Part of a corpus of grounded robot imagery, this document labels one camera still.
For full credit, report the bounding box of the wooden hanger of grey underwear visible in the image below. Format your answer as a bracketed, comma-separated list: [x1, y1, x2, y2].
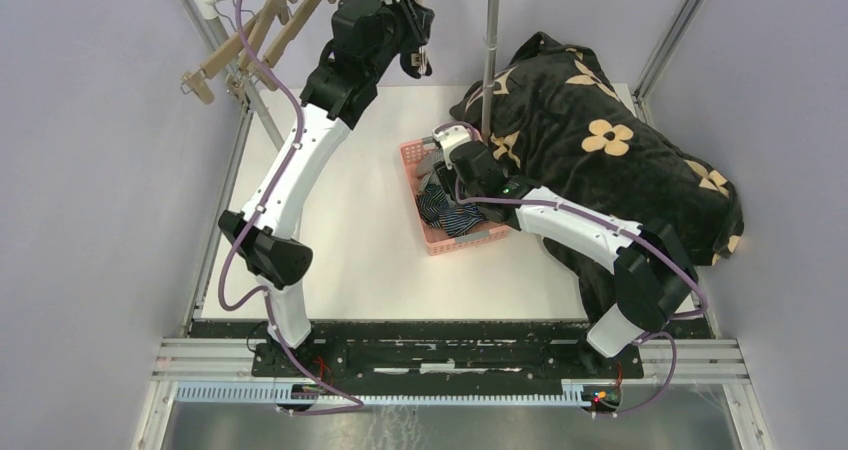
[248, 0, 337, 69]

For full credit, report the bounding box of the grey striped underwear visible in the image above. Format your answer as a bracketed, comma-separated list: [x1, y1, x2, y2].
[415, 149, 457, 202]

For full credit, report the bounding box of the navy striped underwear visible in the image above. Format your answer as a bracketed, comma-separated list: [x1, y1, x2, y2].
[415, 188, 488, 238]

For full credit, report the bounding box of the wooden hanger of black underwear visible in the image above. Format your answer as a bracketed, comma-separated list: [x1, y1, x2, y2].
[411, 0, 432, 77]

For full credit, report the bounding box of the wooden hanger of navy underwear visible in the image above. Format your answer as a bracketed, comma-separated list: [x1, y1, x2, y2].
[218, 0, 298, 101]

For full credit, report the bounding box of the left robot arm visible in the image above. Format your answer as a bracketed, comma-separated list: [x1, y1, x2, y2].
[218, 0, 435, 377]

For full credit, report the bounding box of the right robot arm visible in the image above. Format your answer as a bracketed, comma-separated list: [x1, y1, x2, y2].
[442, 141, 699, 378]

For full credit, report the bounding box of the empty wooden clip hanger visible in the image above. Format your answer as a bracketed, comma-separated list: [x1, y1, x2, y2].
[180, 8, 262, 105]

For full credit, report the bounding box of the pink plastic basket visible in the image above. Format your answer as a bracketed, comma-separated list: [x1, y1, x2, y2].
[399, 138, 510, 256]

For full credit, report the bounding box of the black floral blanket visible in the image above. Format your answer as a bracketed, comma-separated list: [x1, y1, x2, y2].
[450, 32, 745, 322]

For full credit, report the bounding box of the metal clothes rack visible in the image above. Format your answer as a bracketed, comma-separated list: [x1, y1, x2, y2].
[183, 0, 501, 150]

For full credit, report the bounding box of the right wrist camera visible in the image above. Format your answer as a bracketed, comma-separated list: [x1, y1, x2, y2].
[432, 122, 481, 169]

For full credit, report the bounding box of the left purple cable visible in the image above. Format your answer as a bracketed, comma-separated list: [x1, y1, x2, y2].
[217, 0, 366, 416]

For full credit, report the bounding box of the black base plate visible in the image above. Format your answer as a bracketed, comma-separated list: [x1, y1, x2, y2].
[188, 319, 647, 399]

